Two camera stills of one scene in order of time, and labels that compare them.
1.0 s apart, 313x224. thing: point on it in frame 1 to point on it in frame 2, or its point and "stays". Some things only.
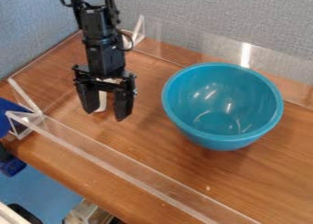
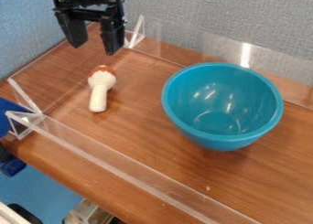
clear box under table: (88, 213) stays
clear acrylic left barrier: (45, 78) stays
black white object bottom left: (15, 214) stays
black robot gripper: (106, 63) to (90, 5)
